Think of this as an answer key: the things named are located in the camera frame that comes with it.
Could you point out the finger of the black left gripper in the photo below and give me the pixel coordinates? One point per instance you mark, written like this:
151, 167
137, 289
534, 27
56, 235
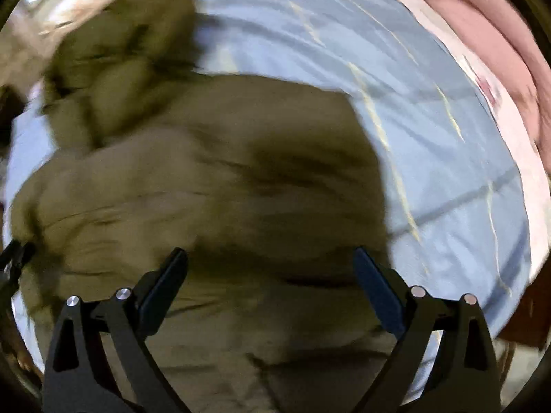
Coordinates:
13, 260

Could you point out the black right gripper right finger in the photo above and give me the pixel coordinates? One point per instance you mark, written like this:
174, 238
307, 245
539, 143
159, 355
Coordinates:
444, 359

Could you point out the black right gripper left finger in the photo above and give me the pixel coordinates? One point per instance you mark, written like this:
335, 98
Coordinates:
78, 377

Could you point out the olive green puffer jacket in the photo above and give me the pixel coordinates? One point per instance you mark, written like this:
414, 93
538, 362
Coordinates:
268, 185

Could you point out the light blue plaid bedsheet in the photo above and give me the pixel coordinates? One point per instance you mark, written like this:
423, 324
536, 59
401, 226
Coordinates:
268, 139

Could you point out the pink folded blanket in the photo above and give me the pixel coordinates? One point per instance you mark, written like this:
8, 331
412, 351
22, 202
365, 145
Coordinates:
494, 31

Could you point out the pink floral quilt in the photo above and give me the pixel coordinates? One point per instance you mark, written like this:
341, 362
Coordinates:
449, 106

